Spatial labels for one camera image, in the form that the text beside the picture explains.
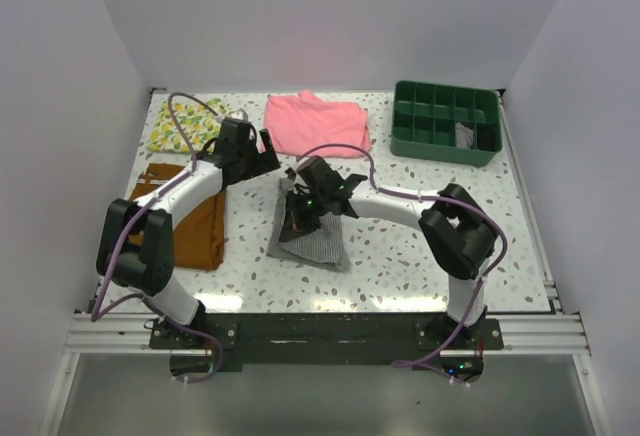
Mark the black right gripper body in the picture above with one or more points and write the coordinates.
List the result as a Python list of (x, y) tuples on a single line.
[(316, 200)]

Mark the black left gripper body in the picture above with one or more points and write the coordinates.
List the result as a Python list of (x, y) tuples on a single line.
[(247, 157)]

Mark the grey striped underwear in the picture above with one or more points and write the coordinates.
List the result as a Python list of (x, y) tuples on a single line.
[(323, 248)]

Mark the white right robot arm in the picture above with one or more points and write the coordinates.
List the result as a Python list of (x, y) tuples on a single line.
[(460, 236)]

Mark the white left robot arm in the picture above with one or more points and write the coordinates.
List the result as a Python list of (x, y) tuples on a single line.
[(136, 251)]

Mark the grey rolled underwear in tray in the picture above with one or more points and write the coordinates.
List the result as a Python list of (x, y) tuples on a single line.
[(464, 136)]

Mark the lemon print folded cloth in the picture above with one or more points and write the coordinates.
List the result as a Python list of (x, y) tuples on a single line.
[(198, 124)]

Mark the pink folded shirt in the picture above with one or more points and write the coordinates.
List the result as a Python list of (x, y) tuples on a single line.
[(298, 123)]

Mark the brown folded trousers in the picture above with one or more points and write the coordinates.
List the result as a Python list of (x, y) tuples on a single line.
[(199, 239)]

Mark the green compartment tray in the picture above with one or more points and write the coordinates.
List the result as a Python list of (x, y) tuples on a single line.
[(424, 117)]

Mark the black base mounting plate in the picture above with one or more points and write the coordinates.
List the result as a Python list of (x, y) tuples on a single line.
[(326, 338)]

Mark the aluminium front rail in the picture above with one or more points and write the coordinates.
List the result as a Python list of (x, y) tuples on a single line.
[(537, 334)]

